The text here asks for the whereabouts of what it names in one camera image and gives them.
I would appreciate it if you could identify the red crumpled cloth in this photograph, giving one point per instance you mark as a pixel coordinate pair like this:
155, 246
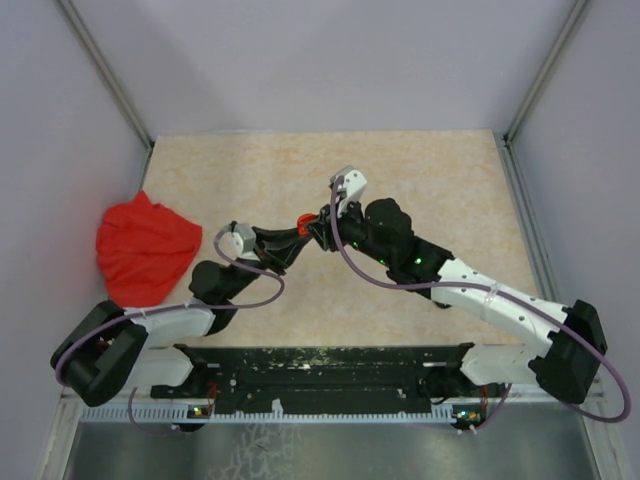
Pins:
143, 249

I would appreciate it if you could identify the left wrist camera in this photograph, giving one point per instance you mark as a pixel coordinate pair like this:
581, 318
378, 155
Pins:
243, 240

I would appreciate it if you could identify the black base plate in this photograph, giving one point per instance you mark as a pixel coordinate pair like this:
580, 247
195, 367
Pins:
331, 380

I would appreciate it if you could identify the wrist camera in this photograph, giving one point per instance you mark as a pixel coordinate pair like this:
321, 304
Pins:
243, 240
351, 189

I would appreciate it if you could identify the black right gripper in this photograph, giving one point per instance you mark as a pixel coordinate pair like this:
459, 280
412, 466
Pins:
322, 229

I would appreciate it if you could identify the aluminium corner post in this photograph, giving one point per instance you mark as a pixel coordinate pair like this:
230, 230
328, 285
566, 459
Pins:
570, 27
114, 87

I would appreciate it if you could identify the aluminium corner post right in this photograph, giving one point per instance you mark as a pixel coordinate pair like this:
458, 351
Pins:
570, 27

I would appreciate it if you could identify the aluminium corner post left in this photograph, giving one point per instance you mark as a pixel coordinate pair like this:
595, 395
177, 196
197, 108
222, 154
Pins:
114, 87

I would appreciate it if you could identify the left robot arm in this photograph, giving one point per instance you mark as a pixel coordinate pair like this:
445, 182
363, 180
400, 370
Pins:
115, 348

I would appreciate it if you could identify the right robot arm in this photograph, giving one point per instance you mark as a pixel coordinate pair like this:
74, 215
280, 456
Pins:
436, 274

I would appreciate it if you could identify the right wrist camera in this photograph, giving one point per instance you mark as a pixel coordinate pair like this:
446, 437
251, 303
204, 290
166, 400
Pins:
351, 189

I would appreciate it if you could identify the white slotted cable duct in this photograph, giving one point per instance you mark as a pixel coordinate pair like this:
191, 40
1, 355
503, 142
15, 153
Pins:
170, 412

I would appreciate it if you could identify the aluminium side rail right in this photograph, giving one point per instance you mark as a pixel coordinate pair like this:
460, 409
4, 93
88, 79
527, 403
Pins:
530, 235

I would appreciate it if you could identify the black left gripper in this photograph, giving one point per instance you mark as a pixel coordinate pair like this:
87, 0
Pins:
278, 248

